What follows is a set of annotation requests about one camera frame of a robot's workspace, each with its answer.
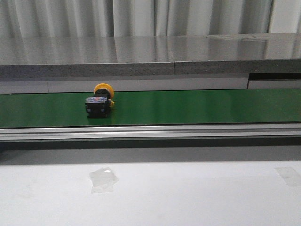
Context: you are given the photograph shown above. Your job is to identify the clear tape patch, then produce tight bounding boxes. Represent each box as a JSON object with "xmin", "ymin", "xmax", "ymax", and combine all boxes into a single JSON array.
[
  {"xmin": 89, "ymin": 167, "xmax": 119, "ymax": 194},
  {"xmin": 275, "ymin": 167, "xmax": 301, "ymax": 187}
]

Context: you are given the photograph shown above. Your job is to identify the yellow mushroom push button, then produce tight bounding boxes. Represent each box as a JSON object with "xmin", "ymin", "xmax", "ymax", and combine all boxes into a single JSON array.
[{"xmin": 85, "ymin": 83, "xmax": 115, "ymax": 118}]

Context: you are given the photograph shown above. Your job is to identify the green conveyor belt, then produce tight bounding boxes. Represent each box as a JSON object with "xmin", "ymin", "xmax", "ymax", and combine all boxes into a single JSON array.
[{"xmin": 0, "ymin": 89, "xmax": 301, "ymax": 128}]

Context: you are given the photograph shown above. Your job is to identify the clear tape patch right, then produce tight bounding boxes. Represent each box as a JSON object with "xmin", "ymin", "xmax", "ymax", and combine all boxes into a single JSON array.
[{"xmin": 275, "ymin": 167, "xmax": 301, "ymax": 187}]

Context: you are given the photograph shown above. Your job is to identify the aluminium conveyor side rail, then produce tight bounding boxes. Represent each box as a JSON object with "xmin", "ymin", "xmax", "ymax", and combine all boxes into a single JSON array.
[{"xmin": 0, "ymin": 122, "xmax": 301, "ymax": 142}]

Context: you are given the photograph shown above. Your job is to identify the clear tape patch left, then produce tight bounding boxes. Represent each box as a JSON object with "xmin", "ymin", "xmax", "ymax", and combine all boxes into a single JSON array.
[{"xmin": 89, "ymin": 167, "xmax": 119, "ymax": 194}]

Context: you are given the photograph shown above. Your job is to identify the grey stone counter slab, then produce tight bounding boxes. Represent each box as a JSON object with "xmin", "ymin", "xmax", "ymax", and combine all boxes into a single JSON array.
[{"xmin": 0, "ymin": 33, "xmax": 301, "ymax": 80}]

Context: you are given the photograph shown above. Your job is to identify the white pleated curtain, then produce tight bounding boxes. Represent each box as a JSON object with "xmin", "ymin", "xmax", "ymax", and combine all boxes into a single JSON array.
[{"xmin": 0, "ymin": 0, "xmax": 301, "ymax": 38}]

